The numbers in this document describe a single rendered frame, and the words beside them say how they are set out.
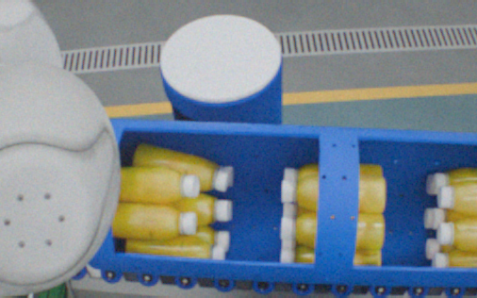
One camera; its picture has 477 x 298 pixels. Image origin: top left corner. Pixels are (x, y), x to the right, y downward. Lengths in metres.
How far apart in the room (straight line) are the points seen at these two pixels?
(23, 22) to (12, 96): 0.53
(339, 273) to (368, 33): 2.08
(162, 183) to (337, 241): 0.32
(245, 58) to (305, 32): 1.58
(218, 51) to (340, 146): 0.52
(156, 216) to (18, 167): 0.86
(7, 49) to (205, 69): 0.69
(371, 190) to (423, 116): 1.67
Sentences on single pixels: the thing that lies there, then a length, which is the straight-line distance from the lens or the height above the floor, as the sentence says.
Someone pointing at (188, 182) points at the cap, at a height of 1.16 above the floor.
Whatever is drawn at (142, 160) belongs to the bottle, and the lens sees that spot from 1.20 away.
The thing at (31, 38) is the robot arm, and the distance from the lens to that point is 0.86.
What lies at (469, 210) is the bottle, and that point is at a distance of 1.15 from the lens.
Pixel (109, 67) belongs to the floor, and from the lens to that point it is 2.98.
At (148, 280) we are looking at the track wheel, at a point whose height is 0.96.
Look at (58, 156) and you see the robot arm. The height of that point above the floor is 1.87.
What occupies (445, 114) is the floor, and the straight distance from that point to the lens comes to 2.79.
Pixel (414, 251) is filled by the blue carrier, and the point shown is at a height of 0.96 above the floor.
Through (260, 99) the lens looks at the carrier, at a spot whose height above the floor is 1.00.
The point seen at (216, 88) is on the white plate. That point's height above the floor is 1.04.
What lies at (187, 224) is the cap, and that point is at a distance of 1.13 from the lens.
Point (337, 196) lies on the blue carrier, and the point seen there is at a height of 1.22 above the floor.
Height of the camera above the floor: 2.09
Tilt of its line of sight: 54 degrees down
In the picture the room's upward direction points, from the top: 6 degrees counter-clockwise
